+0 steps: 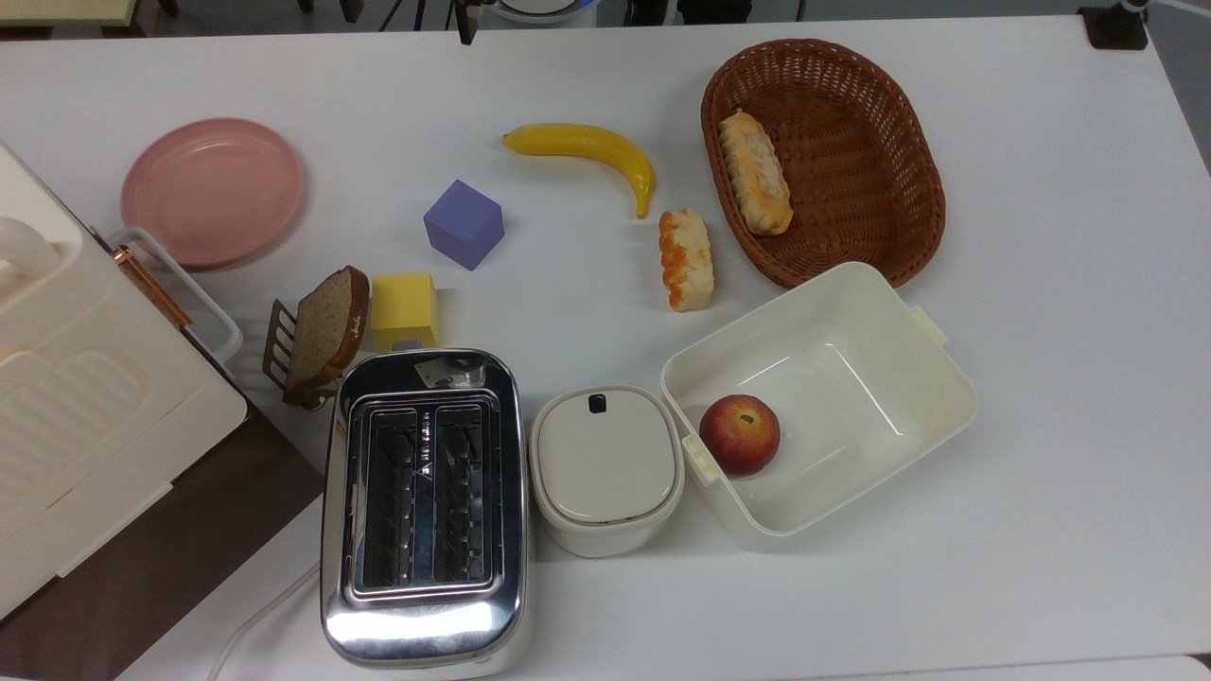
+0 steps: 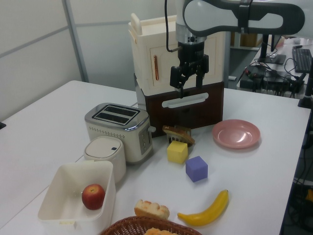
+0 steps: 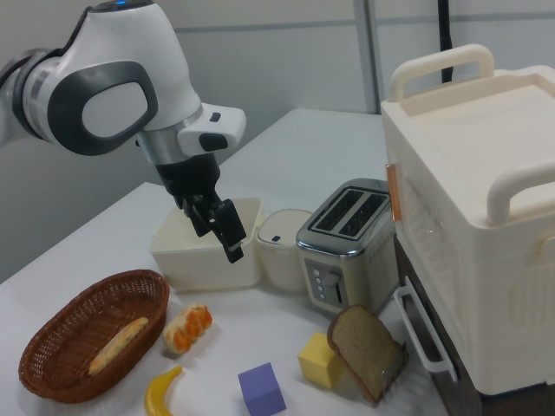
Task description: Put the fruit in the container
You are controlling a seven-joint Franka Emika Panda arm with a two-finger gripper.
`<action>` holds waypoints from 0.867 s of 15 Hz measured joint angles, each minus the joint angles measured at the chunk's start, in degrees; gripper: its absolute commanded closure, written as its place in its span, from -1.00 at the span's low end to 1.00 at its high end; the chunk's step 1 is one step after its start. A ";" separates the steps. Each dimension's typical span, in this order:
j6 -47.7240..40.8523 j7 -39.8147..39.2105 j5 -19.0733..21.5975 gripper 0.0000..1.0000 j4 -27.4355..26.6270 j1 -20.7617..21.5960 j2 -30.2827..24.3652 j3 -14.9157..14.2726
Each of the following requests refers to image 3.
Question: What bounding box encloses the toy pastry stick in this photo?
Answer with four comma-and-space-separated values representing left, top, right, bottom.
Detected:
87, 316, 150, 376

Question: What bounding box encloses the cream and silver toaster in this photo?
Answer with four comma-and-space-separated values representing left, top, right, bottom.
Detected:
296, 178, 398, 315

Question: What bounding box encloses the cream toy cabinet with handles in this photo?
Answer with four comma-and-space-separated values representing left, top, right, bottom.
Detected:
380, 42, 555, 398

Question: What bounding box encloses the copper cabinet door handle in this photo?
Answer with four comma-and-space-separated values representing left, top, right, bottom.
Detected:
386, 163, 402, 224

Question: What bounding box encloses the purple foam cube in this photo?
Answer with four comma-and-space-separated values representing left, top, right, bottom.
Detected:
237, 361, 288, 416

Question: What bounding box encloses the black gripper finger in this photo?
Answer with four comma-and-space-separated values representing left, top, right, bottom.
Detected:
209, 198, 248, 264
187, 206, 214, 238

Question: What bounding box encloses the yellow foam cube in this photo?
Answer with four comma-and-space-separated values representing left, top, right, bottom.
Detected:
297, 331, 349, 390

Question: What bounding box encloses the brown toy bread slice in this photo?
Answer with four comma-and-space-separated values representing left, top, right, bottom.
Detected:
325, 303, 405, 402

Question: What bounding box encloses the yellow toy banana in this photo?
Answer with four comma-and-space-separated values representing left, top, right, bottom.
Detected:
143, 365, 185, 416

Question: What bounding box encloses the brown wicker basket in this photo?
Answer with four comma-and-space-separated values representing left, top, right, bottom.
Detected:
18, 269, 172, 406

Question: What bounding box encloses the small white lidded bin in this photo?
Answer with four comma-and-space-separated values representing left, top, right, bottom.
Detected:
257, 208, 315, 293

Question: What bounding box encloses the white drawer handle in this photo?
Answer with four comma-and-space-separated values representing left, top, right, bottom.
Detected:
393, 285, 459, 383

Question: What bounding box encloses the white open plastic container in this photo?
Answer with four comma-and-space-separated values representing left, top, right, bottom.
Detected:
148, 197, 266, 294

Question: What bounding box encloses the clear bread slice rack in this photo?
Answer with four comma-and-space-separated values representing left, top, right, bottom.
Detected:
337, 341, 411, 407

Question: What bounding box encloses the dark brown drawer unit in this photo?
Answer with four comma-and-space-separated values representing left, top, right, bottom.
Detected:
392, 235, 478, 391

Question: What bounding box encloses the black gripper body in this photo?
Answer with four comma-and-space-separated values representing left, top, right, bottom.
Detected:
153, 153, 227, 218

